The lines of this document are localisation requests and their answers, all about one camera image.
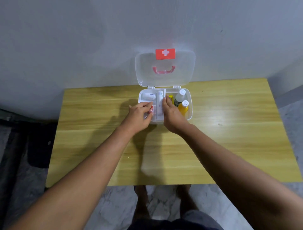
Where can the person's left hand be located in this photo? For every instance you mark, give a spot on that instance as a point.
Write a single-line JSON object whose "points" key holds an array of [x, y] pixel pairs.
{"points": [[137, 118]]}

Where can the clear bottle with white cap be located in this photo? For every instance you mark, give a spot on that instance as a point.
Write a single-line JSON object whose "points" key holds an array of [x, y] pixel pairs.
{"points": [[179, 98]]}

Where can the person's right foot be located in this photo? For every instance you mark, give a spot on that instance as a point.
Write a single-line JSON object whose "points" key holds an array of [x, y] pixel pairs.
{"points": [[187, 199]]}

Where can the red and white tape roll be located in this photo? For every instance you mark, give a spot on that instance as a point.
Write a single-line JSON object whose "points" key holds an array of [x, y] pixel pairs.
{"points": [[151, 109]]}

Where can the white speckled bandage roll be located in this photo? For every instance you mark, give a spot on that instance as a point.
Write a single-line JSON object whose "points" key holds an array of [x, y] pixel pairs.
{"points": [[161, 99]]}

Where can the person's foot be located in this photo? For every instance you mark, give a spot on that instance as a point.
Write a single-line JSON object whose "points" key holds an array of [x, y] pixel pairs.
{"points": [[141, 201], [187, 199]]}

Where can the person's right forearm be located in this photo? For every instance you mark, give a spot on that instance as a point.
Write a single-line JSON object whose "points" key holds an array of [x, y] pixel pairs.
{"points": [[236, 175]]}

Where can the person's left forearm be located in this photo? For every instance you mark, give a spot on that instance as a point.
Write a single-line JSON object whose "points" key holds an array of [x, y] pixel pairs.
{"points": [[82, 180]]}

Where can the small white tube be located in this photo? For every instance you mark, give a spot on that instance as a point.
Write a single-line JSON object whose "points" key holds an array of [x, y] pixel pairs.
{"points": [[149, 96]]}

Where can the person's right hand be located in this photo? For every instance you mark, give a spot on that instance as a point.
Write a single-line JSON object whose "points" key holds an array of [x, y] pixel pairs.
{"points": [[174, 118]]}

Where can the black chair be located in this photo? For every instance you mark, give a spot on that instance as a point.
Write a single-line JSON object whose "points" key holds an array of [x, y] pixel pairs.
{"points": [[40, 147]]}

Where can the person's left foot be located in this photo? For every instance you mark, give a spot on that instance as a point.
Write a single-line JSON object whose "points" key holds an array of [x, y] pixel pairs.
{"points": [[141, 201]]}

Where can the yellow liquid bottle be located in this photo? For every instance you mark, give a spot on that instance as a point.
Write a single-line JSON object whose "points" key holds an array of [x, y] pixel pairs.
{"points": [[183, 109]]}

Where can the white first aid box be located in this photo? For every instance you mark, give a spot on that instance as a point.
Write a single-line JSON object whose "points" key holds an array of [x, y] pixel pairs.
{"points": [[165, 78]]}

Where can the small yellow medicine box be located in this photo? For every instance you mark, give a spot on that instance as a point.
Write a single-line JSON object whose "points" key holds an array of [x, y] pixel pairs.
{"points": [[171, 97]]}

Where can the dark blue shirt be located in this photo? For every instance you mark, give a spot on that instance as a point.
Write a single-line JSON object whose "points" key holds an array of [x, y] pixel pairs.
{"points": [[165, 225]]}

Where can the grey shorts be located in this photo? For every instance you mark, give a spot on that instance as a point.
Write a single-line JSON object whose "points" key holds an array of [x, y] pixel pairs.
{"points": [[201, 216]]}

